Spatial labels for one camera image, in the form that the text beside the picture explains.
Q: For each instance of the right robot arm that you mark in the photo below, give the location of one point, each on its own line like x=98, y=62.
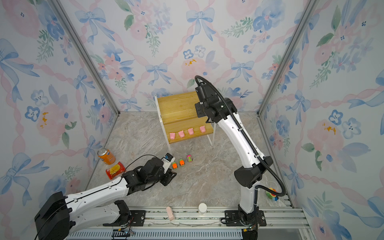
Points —
x=254, y=162

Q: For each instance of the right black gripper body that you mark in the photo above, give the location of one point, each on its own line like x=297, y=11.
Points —
x=200, y=110

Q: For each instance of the wooden two-tier white-frame shelf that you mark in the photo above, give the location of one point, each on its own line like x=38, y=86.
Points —
x=178, y=113

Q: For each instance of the red snack packet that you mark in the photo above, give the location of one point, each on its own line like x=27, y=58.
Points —
x=115, y=170

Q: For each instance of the colourful flower toy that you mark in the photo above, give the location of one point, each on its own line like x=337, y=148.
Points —
x=272, y=196

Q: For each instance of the pink eraser block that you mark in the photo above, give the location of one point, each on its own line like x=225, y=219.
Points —
x=170, y=214

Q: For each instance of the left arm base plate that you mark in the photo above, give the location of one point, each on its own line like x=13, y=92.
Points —
x=133, y=219

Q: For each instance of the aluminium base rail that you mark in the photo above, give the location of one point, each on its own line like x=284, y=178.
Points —
x=282, y=224

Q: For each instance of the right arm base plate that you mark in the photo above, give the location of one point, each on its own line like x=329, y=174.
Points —
x=234, y=217

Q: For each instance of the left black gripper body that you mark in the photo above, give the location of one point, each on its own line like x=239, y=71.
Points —
x=164, y=178

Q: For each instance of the white bottle cap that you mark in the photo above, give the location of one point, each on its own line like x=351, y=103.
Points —
x=202, y=208

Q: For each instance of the orange soda can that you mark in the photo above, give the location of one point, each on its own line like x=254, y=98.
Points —
x=106, y=156

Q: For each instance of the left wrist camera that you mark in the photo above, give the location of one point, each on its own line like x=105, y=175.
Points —
x=167, y=160

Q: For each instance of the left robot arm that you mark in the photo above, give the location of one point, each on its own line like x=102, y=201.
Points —
x=62, y=215

